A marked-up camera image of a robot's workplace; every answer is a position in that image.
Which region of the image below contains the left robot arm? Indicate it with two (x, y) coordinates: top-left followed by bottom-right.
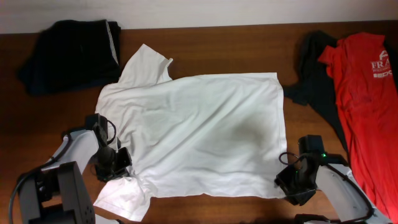
(12, 130), (132, 224)

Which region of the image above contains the folded navy garment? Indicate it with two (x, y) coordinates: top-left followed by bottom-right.
(17, 46), (117, 96)

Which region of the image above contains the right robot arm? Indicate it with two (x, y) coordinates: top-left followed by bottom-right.
(274, 153), (392, 223)

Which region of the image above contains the red printed t-shirt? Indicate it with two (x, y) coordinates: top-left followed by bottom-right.
(318, 32), (397, 223)

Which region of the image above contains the dark green t-shirt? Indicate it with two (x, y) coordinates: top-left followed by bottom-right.
(281, 29), (398, 153)

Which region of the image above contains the white t-shirt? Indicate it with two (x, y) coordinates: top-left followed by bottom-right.
(95, 45), (287, 222)

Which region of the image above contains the folded black garment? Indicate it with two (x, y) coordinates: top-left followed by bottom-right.
(17, 20), (121, 96)

